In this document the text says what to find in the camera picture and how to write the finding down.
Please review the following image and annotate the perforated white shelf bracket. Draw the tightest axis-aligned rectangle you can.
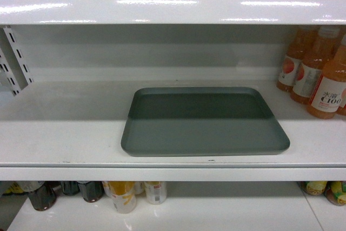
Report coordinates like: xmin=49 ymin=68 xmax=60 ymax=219
xmin=1 ymin=25 xmax=34 ymax=96

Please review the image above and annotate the yellow green can right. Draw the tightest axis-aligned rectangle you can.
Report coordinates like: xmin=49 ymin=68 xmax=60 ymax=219
xmin=324 ymin=181 xmax=345 ymax=206

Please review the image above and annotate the orange juice bottle back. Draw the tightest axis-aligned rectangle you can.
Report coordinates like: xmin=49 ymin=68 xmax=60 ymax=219
xmin=276 ymin=25 xmax=318 ymax=92

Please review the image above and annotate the orange juice bottle middle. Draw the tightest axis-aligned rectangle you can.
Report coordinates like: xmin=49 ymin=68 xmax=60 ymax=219
xmin=290 ymin=25 xmax=341 ymax=104

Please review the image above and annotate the orange juice bottle front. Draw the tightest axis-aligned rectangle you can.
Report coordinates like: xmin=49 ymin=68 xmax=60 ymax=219
xmin=307 ymin=37 xmax=345 ymax=119

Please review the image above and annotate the grey silver serving tray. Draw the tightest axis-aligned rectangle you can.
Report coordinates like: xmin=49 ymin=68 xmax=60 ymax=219
xmin=121 ymin=87 xmax=290 ymax=157

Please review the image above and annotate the white metal shelf unit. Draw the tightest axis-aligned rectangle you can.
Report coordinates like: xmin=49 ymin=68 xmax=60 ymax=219
xmin=1 ymin=0 xmax=345 ymax=230

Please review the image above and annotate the white barcode drink can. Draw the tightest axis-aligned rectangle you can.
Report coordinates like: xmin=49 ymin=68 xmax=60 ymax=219
xmin=144 ymin=181 xmax=167 ymax=204

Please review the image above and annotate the dark sauce bottle middle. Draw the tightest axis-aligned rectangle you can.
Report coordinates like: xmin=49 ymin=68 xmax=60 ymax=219
xmin=77 ymin=181 xmax=104 ymax=203

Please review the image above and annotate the orange juice bottle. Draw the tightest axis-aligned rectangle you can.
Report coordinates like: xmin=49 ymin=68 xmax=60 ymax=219
xmin=290 ymin=25 xmax=341 ymax=104
xmin=276 ymin=25 xmax=318 ymax=92
xmin=307 ymin=37 xmax=345 ymax=119

